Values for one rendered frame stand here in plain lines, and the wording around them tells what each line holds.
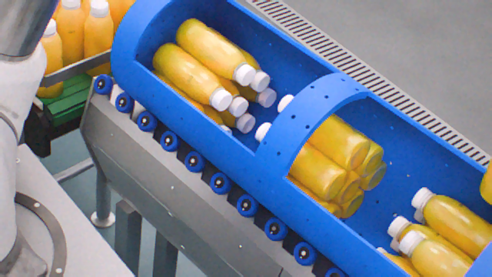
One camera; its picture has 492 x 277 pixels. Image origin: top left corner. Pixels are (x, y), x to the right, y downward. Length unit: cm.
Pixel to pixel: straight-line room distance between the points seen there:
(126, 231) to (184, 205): 38
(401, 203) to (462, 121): 199
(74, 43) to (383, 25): 236
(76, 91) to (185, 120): 43
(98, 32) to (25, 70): 63
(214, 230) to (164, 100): 28
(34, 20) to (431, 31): 309
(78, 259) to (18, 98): 26
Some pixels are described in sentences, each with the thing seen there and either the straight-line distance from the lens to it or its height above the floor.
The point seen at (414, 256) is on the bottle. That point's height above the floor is 110.
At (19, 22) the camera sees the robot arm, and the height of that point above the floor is 141.
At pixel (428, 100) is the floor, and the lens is 358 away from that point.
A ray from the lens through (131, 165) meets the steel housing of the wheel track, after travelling 174.
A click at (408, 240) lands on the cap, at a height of 111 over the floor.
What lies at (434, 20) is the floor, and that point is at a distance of 415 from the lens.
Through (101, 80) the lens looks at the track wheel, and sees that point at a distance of 176.
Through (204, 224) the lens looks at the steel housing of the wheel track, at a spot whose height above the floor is 86.
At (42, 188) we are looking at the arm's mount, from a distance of 137.
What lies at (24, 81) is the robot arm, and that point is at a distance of 121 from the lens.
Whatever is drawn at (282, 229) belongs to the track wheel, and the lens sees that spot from 148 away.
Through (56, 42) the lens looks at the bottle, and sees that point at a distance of 175.
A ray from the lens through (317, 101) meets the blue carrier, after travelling 136.
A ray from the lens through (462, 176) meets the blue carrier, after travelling 148.
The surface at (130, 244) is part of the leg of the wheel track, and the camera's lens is 204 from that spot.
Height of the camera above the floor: 205
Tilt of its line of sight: 41 degrees down
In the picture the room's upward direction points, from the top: 10 degrees clockwise
